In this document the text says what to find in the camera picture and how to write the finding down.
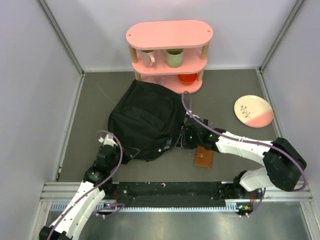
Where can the pink mug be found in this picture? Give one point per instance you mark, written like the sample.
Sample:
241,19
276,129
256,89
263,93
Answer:
149,58

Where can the black student backpack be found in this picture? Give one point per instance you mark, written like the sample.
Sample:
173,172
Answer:
150,109

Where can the orange bowl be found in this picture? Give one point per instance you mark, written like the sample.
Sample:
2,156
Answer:
188,79

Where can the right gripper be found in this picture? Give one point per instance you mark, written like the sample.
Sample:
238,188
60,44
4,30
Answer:
182,142

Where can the clear drinking glass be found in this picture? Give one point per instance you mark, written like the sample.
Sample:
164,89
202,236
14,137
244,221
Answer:
160,80

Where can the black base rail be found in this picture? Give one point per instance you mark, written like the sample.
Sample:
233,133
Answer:
179,194

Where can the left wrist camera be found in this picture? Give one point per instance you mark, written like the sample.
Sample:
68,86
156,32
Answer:
108,140

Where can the green mug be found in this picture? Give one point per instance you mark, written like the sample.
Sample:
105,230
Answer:
174,57

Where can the pink three-tier shelf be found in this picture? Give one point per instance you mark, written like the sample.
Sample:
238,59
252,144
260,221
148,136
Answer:
193,36

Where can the grey cable duct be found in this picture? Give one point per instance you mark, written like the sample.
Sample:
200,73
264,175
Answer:
105,207

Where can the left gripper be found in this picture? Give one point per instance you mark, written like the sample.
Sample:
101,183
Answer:
132,151

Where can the cream and pink plate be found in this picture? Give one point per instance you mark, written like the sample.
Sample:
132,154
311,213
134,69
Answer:
253,111

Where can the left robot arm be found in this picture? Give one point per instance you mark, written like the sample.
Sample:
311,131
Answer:
97,182

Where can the brown leather wallet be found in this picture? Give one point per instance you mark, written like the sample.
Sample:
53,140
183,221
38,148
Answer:
204,158

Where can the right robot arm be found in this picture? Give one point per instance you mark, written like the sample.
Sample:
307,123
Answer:
281,165

